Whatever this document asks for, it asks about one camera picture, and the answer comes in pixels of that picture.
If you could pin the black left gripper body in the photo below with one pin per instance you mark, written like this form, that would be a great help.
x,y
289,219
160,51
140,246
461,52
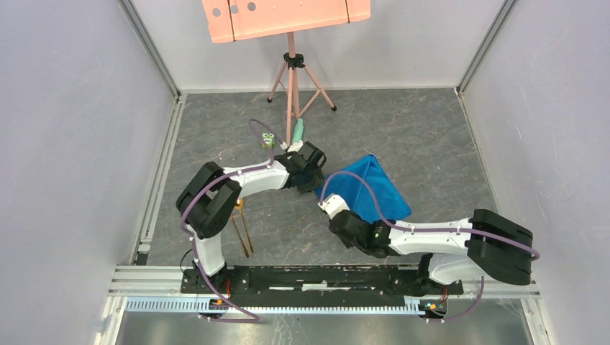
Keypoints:
x,y
313,177

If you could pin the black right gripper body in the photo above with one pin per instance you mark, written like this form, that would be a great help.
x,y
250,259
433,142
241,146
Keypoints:
x,y
361,246

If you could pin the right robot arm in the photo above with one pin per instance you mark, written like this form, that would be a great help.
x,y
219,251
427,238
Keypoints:
x,y
484,245

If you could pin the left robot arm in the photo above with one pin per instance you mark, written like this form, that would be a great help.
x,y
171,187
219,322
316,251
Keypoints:
x,y
208,201

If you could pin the mint green flashlight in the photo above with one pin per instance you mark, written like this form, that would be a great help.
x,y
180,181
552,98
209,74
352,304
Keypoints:
x,y
298,131

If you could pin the green owl toy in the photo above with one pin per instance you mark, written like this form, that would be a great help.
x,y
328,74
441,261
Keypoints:
x,y
268,141

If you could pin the gold spoon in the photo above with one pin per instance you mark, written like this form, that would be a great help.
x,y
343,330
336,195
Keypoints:
x,y
239,206

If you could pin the gold fork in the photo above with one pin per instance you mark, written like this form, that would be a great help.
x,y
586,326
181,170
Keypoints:
x,y
244,249

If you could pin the pink music stand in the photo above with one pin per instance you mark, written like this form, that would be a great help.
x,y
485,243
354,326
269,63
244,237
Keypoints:
x,y
232,21

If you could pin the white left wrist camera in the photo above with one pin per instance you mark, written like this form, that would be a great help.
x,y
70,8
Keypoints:
x,y
294,147

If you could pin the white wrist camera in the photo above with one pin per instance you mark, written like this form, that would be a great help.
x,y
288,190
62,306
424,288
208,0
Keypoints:
x,y
333,205
294,147

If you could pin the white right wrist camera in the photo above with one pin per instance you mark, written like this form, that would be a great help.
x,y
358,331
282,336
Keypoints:
x,y
333,205

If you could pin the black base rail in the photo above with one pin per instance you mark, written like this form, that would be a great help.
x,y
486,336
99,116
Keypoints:
x,y
318,285

